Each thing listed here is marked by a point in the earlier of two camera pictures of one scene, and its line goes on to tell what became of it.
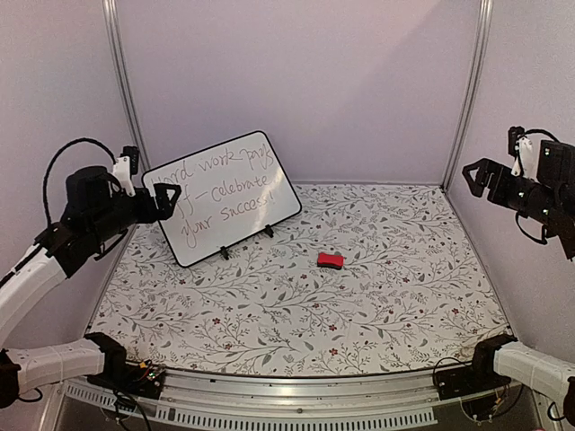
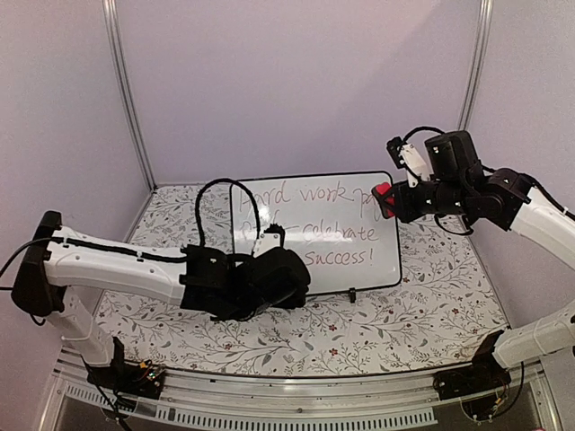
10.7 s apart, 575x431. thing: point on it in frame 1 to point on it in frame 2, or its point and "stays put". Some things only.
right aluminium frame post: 485,15 stays put
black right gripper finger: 482,178 to 389,207
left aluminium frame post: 115,39 stays put
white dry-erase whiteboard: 228,194 to 333,222
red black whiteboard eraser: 330,260 to 384,194
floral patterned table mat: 370,279 stays put
